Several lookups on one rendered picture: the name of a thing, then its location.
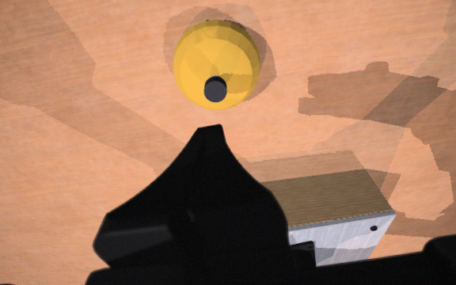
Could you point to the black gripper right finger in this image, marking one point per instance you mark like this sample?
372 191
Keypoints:
243 228

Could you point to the yellow dome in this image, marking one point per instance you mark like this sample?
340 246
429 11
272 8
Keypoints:
211 52

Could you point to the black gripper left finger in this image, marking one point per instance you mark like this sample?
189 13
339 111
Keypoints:
154 226

